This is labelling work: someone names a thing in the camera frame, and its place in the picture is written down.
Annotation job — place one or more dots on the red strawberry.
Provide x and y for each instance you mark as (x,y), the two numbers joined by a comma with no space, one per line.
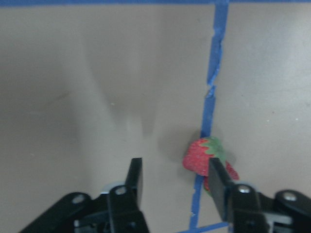
(230,170)
(200,152)

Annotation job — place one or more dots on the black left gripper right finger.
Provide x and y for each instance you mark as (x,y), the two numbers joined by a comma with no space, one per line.
(238,204)

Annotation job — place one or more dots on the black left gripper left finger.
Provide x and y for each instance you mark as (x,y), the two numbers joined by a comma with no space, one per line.
(123,202)

